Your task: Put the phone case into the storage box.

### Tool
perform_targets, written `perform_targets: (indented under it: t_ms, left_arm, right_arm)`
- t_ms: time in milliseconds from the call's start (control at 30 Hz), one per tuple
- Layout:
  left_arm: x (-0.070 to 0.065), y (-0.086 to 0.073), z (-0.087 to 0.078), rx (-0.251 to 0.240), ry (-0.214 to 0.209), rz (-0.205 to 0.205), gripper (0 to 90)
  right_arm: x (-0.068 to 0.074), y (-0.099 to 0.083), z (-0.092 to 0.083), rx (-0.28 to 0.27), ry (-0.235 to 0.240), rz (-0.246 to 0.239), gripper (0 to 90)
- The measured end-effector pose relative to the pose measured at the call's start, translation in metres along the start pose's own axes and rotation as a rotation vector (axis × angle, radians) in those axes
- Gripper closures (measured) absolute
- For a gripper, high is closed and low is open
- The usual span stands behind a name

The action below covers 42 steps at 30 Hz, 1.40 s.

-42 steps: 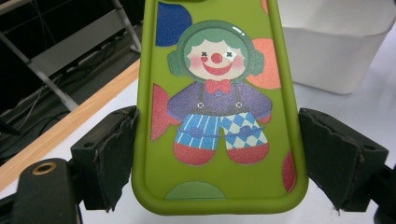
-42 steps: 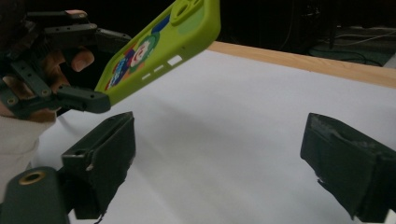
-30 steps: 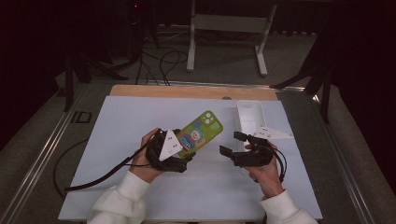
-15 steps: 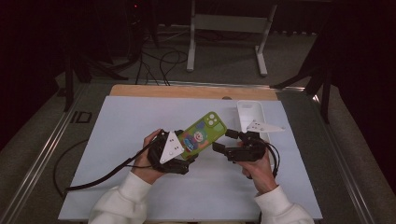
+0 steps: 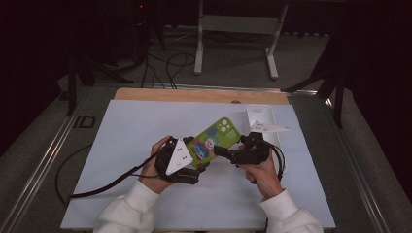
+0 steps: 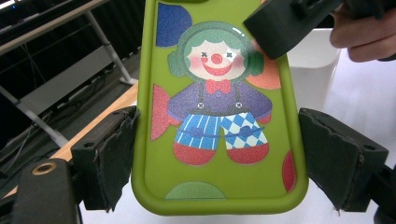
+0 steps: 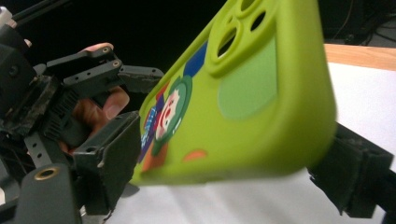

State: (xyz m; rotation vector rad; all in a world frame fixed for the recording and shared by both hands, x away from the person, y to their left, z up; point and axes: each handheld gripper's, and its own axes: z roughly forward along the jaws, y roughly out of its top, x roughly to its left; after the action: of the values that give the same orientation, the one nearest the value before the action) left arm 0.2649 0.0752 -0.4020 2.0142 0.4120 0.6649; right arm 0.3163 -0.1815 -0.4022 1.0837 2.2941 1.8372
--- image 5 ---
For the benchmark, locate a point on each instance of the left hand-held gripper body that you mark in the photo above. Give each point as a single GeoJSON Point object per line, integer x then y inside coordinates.
{"type": "Point", "coordinates": [179, 157]}

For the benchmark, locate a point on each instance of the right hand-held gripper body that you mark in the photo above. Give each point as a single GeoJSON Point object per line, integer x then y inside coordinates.
{"type": "Point", "coordinates": [254, 155]}

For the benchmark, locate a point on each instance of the green cartoon phone case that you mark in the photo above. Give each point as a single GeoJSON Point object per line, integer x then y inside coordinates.
{"type": "Point", "coordinates": [210, 140]}

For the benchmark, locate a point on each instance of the white plastic bin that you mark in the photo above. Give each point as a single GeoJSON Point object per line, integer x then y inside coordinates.
{"type": "Point", "coordinates": [262, 113]}

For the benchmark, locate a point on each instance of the person's right hand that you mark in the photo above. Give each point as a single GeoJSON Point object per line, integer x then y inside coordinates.
{"type": "Point", "coordinates": [265, 179]}

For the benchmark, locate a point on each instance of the person's left hand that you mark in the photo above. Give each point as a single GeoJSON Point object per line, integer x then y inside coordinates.
{"type": "Point", "coordinates": [152, 178]}

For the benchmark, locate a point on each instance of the white table sheet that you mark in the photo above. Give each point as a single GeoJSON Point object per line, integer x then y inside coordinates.
{"type": "Point", "coordinates": [113, 129]}

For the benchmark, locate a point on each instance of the black tripod stand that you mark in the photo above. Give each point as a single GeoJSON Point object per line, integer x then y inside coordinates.
{"type": "Point", "coordinates": [72, 84]}
{"type": "Point", "coordinates": [339, 103]}

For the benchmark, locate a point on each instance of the aluminium floor rail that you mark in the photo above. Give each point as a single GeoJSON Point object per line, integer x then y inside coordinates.
{"type": "Point", "coordinates": [42, 161]}
{"type": "Point", "coordinates": [210, 86]}
{"type": "Point", "coordinates": [356, 168]}

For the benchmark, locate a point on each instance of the white metal desk frame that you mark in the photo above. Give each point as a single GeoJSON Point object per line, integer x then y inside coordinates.
{"type": "Point", "coordinates": [239, 24]}

